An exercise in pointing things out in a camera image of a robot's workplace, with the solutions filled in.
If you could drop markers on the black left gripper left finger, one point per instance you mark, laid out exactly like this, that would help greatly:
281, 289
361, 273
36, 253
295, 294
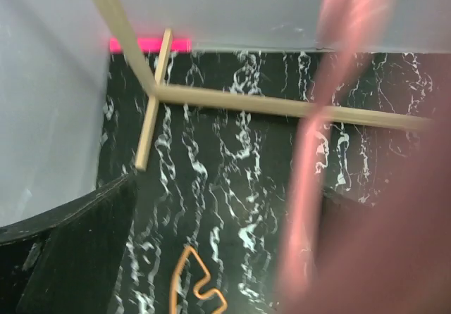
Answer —
66, 260

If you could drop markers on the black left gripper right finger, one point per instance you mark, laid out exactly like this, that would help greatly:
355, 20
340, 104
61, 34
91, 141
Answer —
356, 273

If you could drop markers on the pink wavy wire hanger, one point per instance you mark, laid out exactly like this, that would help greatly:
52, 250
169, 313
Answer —
356, 164

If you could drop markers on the orange wavy wire hanger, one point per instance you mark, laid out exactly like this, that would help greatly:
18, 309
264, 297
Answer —
184, 257

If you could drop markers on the pink tape strip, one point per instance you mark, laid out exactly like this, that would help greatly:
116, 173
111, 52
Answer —
152, 45

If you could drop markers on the wooden clothes rack frame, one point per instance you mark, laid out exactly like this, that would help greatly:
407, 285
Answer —
350, 23

